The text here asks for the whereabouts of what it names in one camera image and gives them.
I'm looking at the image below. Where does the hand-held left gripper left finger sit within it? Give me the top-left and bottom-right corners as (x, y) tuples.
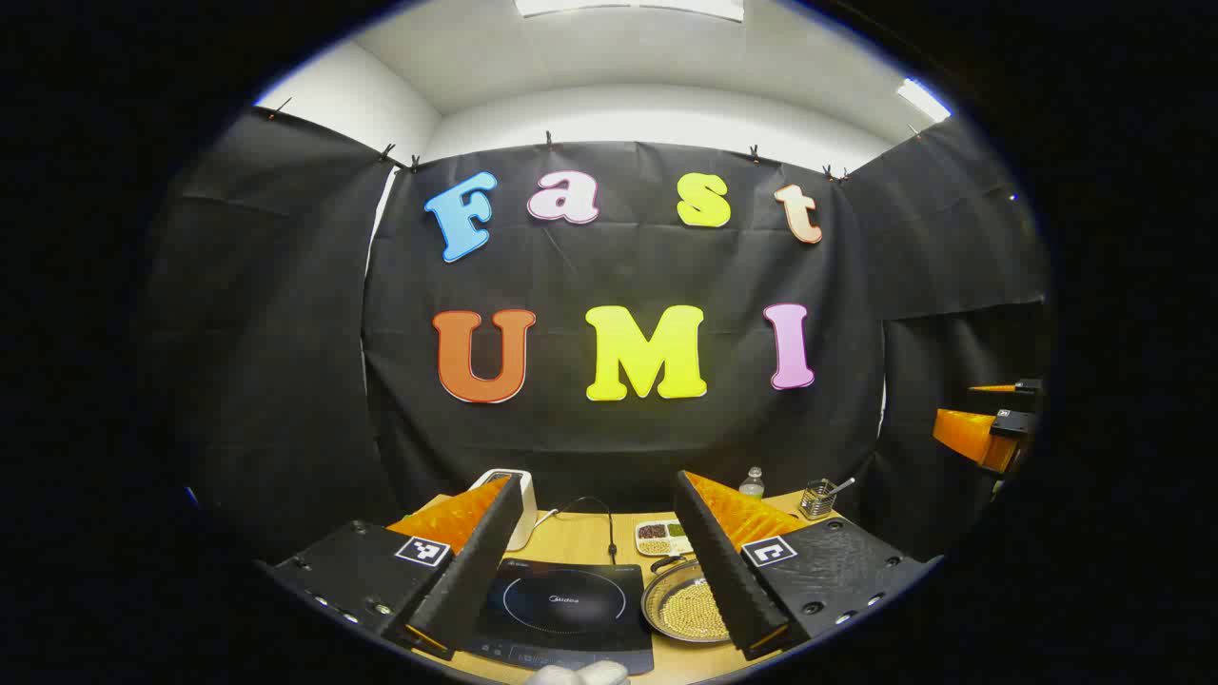
(255, 473), (522, 662)

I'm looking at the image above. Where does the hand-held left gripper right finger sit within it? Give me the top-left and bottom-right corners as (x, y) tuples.
(674, 469), (943, 662)

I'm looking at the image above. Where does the pile of soybeans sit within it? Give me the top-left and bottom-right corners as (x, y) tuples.
(663, 576), (732, 640)

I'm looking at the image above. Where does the stainless steel pot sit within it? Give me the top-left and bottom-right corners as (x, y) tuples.
(640, 552), (734, 645)

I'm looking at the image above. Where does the black induction cooktop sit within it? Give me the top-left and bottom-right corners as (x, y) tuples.
(464, 557), (656, 676)

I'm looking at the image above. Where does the white divided tray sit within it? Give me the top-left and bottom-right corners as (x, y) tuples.
(635, 519), (696, 558)

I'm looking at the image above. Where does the white box appliance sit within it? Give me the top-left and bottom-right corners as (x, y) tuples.
(468, 468), (539, 553)

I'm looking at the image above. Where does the narrow ceiling light panel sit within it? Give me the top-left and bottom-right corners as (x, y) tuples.
(896, 78), (953, 123)

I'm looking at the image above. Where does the row of black cloth clips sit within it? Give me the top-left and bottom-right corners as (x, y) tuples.
(266, 95), (922, 184)

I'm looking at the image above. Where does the black power cable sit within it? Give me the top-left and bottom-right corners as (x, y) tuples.
(533, 496), (618, 564)

